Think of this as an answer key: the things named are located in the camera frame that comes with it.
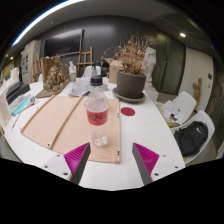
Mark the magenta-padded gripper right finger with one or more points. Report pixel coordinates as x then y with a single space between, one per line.
148 160

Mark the black wall screen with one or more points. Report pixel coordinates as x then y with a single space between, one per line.
63 42

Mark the long ceiling light strip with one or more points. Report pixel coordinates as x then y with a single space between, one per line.
43 16

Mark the clear plastic bag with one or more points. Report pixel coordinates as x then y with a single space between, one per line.
21 104

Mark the black case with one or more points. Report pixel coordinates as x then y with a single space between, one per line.
18 93

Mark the wooden easel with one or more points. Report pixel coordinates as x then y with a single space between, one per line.
81 61

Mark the small round grey container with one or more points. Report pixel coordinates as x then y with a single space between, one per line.
104 86

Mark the stack of papers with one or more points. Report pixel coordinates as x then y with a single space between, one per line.
173 111

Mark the dried plant in grey pot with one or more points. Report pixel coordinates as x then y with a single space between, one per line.
130 85

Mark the white cabinet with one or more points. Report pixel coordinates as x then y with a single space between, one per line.
30 60

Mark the crumpled printed paper sheet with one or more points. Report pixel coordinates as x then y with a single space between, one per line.
78 87

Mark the wooden mannequin figure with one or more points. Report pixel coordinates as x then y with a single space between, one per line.
197 91

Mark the black backpack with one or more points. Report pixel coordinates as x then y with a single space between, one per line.
191 136

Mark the golden brown sculpture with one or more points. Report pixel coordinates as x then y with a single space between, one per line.
56 78

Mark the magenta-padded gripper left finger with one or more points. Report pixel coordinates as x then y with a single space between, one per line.
75 160

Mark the clear bottle with red label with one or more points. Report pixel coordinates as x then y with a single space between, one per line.
96 116

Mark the flat round red coaster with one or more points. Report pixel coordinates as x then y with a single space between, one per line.
128 111

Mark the light wooden panel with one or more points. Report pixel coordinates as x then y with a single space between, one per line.
40 123

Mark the round ceiling spotlight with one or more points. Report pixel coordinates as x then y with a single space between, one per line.
182 34

